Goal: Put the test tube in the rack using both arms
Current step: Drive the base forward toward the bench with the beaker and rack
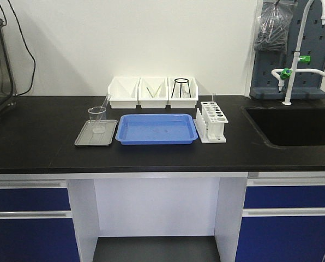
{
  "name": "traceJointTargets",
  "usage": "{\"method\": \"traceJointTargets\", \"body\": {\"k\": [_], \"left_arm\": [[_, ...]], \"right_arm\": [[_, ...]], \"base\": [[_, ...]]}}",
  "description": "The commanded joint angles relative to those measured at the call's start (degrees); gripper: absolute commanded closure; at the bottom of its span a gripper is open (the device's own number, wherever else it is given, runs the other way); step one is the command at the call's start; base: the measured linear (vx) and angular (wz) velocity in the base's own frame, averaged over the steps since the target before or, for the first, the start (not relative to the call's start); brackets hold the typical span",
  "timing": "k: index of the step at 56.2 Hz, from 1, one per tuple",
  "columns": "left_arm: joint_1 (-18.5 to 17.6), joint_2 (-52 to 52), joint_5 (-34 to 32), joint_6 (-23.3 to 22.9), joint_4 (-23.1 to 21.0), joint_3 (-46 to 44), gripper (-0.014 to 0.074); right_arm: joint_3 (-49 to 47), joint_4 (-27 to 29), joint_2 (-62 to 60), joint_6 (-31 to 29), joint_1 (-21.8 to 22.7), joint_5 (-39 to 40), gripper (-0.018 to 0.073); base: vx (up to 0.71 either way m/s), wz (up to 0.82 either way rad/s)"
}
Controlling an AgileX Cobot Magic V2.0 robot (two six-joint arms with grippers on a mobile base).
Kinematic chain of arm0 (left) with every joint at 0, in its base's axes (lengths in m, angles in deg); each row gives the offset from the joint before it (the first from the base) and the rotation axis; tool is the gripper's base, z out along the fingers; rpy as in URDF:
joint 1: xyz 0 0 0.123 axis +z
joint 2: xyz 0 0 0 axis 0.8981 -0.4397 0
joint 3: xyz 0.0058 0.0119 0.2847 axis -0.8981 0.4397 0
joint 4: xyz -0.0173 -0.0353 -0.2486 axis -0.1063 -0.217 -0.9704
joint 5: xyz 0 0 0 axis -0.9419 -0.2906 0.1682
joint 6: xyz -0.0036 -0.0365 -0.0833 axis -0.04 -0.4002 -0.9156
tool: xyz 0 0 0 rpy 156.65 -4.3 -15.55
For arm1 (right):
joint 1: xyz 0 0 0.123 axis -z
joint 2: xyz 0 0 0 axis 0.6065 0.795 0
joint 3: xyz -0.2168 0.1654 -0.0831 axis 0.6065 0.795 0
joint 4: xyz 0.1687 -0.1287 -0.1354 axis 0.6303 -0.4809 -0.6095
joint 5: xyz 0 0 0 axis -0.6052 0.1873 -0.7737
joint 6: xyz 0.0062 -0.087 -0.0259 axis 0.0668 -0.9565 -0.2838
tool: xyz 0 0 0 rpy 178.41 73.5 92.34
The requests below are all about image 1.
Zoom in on test tube in rack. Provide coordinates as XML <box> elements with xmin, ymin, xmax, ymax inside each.
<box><xmin>212</xmin><ymin>93</ymin><xmax>216</xmax><ymax>105</ymax></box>

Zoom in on clear glass test tube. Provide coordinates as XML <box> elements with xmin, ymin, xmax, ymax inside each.
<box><xmin>93</xmin><ymin>94</ymin><xmax>111</xmax><ymax>133</ymax></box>

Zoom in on left blue lower drawer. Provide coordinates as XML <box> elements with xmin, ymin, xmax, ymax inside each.
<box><xmin>0</xmin><ymin>218</ymin><xmax>80</xmax><ymax>261</ymax></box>

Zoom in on right blue upper drawer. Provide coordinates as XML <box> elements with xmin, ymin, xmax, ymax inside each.
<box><xmin>244</xmin><ymin>186</ymin><xmax>325</xmax><ymax>209</ymax></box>

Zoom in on black power cable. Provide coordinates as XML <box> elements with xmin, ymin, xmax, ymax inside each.
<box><xmin>0</xmin><ymin>0</ymin><xmax>37</xmax><ymax>96</ymax></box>

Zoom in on clear glass beaker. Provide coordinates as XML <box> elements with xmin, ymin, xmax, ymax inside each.
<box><xmin>88</xmin><ymin>106</ymin><xmax>106</xmax><ymax>134</ymax></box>

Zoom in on white lab faucet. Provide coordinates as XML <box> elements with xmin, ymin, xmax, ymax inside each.
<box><xmin>271</xmin><ymin>0</ymin><xmax>325</xmax><ymax>105</ymax></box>

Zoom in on plastic bag of pegs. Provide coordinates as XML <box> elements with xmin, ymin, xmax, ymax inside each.
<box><xmin>254</xmin><ymin>1</ymin><xmax>298</xmax><ymax>54</ymax></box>

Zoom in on white test tube rack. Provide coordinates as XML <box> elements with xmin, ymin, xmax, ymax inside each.
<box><xmin>194</xmin><ymin>102</ymin><xmax>228</xmax><ymax>144</ymax></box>

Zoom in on right white storage bin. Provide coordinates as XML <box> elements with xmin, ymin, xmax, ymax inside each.
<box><xmin>168</xmin><ymin>77</ymin><xmax>198</xmax><ymax>109</ymax></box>

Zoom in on blue plastic tray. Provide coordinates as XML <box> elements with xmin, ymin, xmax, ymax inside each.
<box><xmin>116</xmin><ymin>114</ymin><xmax>198</xmax><ymax>145</ymax></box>

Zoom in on left white storage bin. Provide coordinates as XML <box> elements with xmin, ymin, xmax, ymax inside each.
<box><xmin>107</xmin><ymin>77</ymin><xmax>140</xmax><ymax>109</ymax></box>

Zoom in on blue drawer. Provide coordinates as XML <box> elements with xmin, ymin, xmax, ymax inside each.
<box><xmin>244</xmin><ymin>186</ymin><xmax>325</xmax><ymax>209</ymax></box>
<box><xmin>235</xmin><ymin>216</ymin><xmax>325</xmax><ymax>261</ymax></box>
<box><xmin>0</xmin><ymin>188</ymin><xmax>70</xmax><ymax>212</ymax></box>
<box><xmin>0</xmin><ymin>218</ymin><xmax>80</xmax><ymax>261</ymax></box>

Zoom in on blue-grey pegboard drying rack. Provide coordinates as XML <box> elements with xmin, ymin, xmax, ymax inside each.
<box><xmin>249</xmin><ymin>1</ymin><xmax>325</xmax><ymax>100</ymax></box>

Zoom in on black sink basin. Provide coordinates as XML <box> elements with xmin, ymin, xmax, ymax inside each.
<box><xmin>242</xmin><ymin>106</ymin><xmax>325</xmax><ymax>149</ymax></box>

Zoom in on middle white storage bin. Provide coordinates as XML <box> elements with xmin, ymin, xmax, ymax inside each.
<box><xmin>138</xmin><ymin>77</ymin><xmax>168</xmax><ymax>109</ymax></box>

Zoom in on black wire tripod stand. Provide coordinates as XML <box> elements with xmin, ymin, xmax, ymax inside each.
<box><xmin>171</xmin><ymin>78</ymin><xmax>191</xmax><ymax>98</ymax></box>

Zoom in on green yellow stirrers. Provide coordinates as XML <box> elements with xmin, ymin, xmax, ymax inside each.
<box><xmin>146</xmin><ymin>86</ymin><xmax>161</xmax><ymax>98</ymax></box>

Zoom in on left blue upper drawer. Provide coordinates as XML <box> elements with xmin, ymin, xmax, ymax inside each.
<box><xmin>0</xmin><ymin>188</ymin><xmax>70</xmax><ymax>212</ymax></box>

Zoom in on white storage bin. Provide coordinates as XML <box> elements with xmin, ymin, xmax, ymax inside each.
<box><xmin>138</xmin><ymin>77</ymin><xmax>168</xmax><ymax>109</ymax></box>
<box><xmin>107</xmin><ymin>77</ymin><xmax>140</xmax><ymax>109</ymax></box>
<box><xmin>168</xmin><ymin>77</ymin><xmax>198</xmax><ymax>109</ymax></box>

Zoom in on right blue lower drawer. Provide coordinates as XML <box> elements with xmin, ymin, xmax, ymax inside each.
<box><xmin>235</xmin><ymin>216</ymin><xmax>325</xmax><ymax>261</ymax></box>

